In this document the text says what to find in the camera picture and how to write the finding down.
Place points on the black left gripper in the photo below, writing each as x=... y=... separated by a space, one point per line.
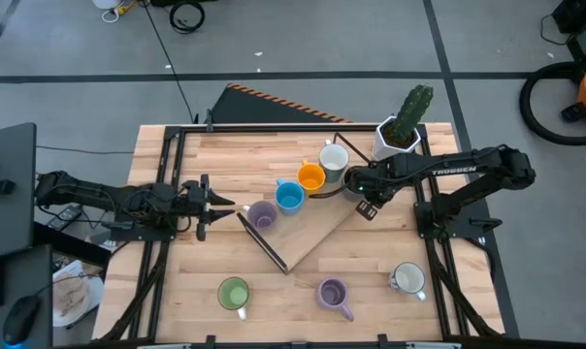
x=196 y=203

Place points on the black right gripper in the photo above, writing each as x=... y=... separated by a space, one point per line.
x=378 y=181

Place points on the dark green mug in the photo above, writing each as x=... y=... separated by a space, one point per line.
x=348 y=181

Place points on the lilac ribbed mug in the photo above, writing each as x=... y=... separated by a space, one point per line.
x=263 y=215

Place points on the white mug back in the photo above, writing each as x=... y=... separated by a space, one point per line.
x=333 y=159

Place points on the yellow mug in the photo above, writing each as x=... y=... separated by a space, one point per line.
x=311 y=178

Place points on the blue mug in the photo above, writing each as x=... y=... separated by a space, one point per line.
x=289 y=198

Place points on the white patterned mug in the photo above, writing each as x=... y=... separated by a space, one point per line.
x=408 y=278

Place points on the smooth purple mug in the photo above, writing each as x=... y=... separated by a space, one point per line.
x=333 y=293

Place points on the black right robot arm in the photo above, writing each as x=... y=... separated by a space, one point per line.
x=448 y=169

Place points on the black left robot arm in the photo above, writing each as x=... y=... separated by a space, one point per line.
x=104 y=196

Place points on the white hexagonal planter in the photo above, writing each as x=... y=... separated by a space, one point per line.
x=382 y=148

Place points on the wooden shelf black metal ends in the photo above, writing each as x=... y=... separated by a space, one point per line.
x=298 y=242

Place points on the black ramp hazard stripe edge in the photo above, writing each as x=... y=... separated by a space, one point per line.
x=254 y=109

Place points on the green cactus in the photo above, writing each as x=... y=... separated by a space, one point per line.
x=412 y=111

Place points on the black power adapter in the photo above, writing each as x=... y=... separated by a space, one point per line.
x=60 y=222

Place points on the white plate with napkins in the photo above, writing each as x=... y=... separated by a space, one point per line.
x=72 y=295

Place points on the dark grey desk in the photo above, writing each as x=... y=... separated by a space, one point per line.
x=7 y=218
x=26 y=271

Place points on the black computer mouse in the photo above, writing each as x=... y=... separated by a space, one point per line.
x=20 y=320

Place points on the white round floor object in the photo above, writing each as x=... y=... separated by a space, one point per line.
x=106 y=4

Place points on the black equipment cases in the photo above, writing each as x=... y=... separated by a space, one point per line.
x=584 y=29

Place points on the black aluminium table frame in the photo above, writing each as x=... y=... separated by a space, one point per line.
x=273 y=128

